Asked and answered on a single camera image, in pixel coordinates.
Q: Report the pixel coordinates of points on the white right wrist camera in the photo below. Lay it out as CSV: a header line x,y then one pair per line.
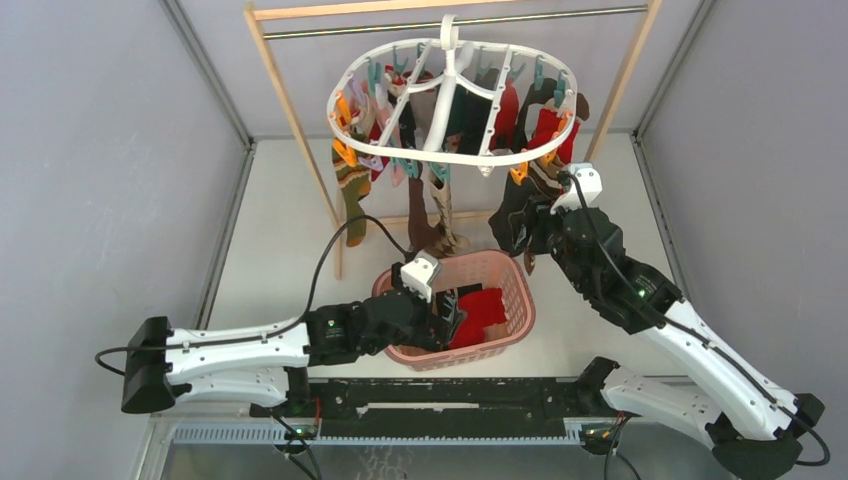
x,y
581,184

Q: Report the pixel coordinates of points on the pink plastic laundry basket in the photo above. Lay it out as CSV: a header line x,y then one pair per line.
x,y
493,269

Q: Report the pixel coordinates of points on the brown sock with striped toe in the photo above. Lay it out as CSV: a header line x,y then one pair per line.
x,y
421,233

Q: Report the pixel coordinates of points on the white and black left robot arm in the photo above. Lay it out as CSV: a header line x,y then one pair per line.
x,y
166,366

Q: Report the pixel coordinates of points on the beige argyle pattern sock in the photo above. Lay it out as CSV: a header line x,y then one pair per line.
x,y
448,242

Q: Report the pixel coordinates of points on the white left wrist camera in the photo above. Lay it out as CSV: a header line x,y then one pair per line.
x,y
418,275

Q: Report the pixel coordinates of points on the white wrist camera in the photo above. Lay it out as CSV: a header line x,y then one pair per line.
x,y
581,184
418,275

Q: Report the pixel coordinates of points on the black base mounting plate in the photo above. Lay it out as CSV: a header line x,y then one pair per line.
x,y
447,408

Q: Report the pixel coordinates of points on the wooden clothes rack frame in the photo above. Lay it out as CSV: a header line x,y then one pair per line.
x,y
447,40

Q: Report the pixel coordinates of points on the olive green and orange sock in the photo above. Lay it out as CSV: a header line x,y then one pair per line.
x,y
355,184

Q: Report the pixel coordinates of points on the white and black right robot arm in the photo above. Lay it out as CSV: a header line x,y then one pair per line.
x,y
752,426

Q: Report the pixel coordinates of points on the black sock with beige stripes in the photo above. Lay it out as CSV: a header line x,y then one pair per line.
x,y
459,292

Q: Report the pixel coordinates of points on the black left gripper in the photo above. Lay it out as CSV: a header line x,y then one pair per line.
x,y
431,326

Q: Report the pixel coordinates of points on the dark green patterned sock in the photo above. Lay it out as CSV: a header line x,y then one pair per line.
x,y
467,122

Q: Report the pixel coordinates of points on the black sock with tan toe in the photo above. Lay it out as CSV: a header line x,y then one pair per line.
x,y
509,222

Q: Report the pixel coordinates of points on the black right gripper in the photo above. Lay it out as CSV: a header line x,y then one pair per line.
x,y
540,217

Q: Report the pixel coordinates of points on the long thin red sock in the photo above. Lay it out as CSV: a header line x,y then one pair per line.
x,y
506,118

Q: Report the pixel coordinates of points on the white round clip hanger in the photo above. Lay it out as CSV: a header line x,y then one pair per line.
x,y
374,82

